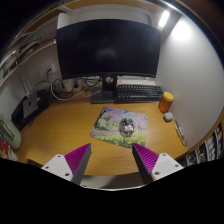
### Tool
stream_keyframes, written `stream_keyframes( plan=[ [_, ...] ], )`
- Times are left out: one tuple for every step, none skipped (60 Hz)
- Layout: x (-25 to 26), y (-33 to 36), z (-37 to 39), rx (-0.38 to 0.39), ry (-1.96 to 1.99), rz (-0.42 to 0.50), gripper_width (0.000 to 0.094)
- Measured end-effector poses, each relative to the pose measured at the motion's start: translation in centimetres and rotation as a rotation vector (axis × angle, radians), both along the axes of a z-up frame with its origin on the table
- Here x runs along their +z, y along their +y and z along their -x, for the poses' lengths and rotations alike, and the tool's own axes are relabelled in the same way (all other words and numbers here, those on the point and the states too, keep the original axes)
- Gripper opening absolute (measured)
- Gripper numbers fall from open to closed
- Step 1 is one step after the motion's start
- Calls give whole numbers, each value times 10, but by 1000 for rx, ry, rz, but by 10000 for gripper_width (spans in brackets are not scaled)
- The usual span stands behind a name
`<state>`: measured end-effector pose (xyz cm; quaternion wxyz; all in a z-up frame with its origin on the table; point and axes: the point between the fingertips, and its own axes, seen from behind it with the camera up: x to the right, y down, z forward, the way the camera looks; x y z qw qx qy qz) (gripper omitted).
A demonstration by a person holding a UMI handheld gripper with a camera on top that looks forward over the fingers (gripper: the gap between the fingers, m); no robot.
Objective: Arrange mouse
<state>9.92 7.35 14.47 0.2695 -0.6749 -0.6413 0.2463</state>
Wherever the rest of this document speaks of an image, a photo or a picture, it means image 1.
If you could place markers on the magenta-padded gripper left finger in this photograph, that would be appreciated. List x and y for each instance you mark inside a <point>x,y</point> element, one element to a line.
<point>59,165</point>

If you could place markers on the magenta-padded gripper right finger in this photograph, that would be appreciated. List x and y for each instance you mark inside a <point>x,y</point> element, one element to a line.
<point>163,165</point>

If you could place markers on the transparent computer mouse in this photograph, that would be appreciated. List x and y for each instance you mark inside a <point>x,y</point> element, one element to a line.
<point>126,127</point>

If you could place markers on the cherry blossom print mouse pad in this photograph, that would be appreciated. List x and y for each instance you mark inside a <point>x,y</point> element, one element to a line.
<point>106,128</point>

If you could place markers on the black and white pen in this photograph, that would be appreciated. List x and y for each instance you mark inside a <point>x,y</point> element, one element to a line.
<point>180,131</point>

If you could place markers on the small white earbuds case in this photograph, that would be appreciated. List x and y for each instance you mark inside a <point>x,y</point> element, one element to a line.
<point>168,117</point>

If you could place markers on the bookshelf with books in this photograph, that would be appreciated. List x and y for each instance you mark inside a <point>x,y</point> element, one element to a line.
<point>210,146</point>

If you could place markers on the pale green appliance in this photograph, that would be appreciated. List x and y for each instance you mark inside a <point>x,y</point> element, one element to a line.
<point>10,133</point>

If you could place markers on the orange bottle with yellow lid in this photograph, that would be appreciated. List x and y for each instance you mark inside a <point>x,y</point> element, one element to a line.
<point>165,104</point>

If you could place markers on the black keyboard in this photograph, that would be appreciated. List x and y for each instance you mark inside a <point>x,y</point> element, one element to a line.
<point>138,92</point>

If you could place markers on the white power strip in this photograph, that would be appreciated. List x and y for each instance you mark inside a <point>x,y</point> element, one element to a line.
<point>77,89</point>

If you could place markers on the white charger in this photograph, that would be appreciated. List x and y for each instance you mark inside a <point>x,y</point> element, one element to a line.
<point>68,85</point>

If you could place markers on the wooden shelf unit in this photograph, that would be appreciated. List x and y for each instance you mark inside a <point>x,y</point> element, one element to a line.
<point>26,46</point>

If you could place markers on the black monitor with stand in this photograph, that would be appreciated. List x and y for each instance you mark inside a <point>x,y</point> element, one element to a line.
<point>106,46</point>

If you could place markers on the bright light bar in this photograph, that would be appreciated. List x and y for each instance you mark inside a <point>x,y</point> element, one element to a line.
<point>164,19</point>

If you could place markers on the white wall socket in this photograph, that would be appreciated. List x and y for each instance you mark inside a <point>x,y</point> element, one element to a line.
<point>50,69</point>

